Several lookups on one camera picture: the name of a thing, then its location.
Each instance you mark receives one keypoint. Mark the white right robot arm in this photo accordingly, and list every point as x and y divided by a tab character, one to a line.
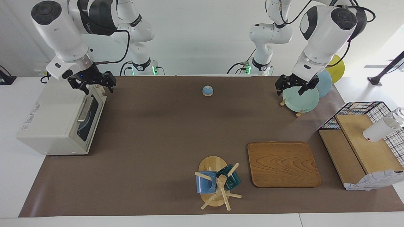
60	31

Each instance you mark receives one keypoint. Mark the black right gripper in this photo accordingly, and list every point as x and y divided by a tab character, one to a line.
90	77

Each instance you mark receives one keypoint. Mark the blue mug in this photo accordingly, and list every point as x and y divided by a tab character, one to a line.
205	184

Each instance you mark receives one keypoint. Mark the yellow racked plate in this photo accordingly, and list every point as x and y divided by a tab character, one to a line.
337	71

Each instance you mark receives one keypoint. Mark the small blue white bell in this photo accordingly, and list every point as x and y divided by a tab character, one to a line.
207	91

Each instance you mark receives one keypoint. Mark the wooden serving tray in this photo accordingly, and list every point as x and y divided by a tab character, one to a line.
284	164

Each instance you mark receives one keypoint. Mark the brown table mat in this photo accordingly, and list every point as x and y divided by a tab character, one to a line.
173	142

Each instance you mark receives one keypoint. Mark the dark green mug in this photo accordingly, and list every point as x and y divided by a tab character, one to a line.
232	181

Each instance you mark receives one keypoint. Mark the black desk clamp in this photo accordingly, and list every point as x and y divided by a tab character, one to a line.
6	80

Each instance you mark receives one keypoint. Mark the pale green racked plate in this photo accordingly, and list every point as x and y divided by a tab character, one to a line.
300	101

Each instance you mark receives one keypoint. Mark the white power strip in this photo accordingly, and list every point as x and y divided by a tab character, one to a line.
39	66

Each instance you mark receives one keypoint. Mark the white bottle clear cap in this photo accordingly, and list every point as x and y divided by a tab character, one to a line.
378	130

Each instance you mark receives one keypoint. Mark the light blue racked plate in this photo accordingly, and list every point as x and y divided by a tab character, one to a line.
325	85

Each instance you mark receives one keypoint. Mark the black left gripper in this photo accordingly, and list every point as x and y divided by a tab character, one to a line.
298	81

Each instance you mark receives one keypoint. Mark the cream toaster oven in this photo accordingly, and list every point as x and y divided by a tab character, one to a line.
47	126

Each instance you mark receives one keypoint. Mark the wooden plate rack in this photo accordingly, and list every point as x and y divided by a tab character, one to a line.
299	113

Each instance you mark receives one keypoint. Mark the black angled stand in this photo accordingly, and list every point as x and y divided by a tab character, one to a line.
375	81

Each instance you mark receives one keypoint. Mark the wooden stepped shelf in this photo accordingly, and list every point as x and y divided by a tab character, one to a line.
372	151

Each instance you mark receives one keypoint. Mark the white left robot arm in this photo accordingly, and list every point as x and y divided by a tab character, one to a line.
322	37

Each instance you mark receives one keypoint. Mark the wooden mug tree stand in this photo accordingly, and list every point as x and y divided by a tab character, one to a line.
211	164

